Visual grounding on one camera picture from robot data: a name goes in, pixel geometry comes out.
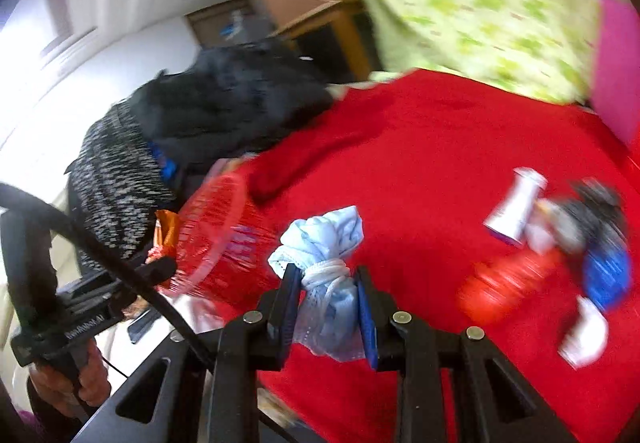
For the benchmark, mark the blue packet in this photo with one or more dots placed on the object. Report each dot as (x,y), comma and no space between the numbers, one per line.
(607,273)

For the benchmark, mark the red plastic packet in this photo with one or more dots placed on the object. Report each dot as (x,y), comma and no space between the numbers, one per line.
(500,283)

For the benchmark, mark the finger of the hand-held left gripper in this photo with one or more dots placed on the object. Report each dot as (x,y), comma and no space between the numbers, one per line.
(152,272)

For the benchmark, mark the red blanket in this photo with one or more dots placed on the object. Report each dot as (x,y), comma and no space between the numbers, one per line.
(425,148)

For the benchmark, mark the light blue knotted cloth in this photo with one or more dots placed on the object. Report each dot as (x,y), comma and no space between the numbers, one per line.
(325,243)

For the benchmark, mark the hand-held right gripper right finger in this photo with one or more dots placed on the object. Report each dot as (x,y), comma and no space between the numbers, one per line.
(367,323)

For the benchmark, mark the pink pillow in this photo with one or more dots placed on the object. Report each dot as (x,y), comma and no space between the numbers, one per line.
(617,73)

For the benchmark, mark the white crumpled paper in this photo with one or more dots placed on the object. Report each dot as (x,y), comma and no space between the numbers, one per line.
(582,333)

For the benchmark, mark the person's left hand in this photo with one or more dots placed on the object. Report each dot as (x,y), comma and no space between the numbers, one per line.
(90,380)

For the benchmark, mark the red plastic basket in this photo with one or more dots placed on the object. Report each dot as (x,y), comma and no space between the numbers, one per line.
(220,233)

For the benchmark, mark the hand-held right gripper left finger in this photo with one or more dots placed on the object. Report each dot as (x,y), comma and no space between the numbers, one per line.
(292,305)

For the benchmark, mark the black crumpled wrapper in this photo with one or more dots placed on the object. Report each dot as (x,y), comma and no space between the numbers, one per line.
(595,213)

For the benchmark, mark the black and white speckled garment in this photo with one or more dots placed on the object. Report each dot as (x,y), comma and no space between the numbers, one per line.
(110,173)

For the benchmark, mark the white and purple bottle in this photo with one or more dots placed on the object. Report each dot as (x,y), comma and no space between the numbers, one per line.
(515,208)

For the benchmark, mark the orange snack wrapper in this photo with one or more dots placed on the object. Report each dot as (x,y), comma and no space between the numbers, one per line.
(167,233)

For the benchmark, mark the black jacket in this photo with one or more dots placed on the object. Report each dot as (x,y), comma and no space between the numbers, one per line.
(225,103)

